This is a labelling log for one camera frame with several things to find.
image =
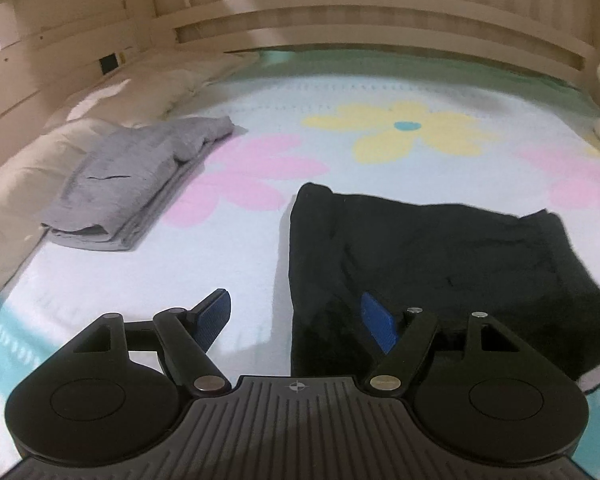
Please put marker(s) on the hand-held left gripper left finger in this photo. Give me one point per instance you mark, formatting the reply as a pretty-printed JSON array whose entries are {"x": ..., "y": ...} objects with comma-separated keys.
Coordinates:
[{"x": 214, "y": 317}]

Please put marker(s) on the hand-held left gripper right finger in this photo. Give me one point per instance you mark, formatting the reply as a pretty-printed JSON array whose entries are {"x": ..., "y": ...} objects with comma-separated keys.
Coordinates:
[{"x": 378, "y": 322}]

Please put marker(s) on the black pants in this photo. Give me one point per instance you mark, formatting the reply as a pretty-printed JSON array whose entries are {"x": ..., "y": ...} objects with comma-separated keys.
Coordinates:
[{"x": 430, "y": 270}]

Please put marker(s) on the folded grey pants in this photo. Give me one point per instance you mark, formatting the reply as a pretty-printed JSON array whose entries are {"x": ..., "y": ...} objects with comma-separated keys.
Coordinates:
[{"x": 130, "y": 180}]

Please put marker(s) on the floral printed blanket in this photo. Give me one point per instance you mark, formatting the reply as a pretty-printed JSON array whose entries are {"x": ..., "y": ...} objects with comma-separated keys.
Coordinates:
[{"x": 330, "y": 160}]

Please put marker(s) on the large beige pillow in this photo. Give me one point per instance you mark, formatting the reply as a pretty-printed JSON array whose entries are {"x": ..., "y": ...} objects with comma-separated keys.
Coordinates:
[{"x": 25, "y": 180}]

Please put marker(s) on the flat beige pillow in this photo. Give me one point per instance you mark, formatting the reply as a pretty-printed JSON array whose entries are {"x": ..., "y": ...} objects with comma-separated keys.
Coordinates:
[{"x": 155, "y": 82}]

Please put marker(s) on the green bed sheet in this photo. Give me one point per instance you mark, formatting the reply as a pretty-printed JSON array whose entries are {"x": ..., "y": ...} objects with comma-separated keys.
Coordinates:
[{"x": 380, "y": 62}]

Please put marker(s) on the black wall socket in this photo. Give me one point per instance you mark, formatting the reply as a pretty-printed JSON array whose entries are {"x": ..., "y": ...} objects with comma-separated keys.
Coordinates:
[{"x": 109, "y": 63}]

